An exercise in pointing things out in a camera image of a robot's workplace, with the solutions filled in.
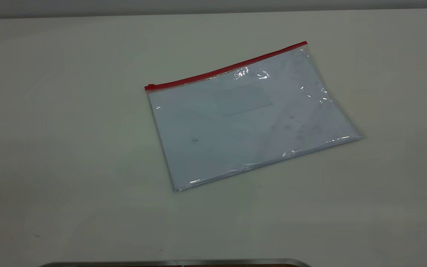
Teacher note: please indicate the clear zipper bag red strip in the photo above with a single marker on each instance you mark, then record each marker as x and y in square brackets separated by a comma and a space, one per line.
[250, 126]

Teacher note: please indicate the red zipper slider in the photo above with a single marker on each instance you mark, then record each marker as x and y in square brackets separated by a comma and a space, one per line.
[150, 87]

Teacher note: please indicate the silver metal frame edge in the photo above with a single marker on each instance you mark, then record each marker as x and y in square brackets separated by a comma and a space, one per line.
[161, 263]

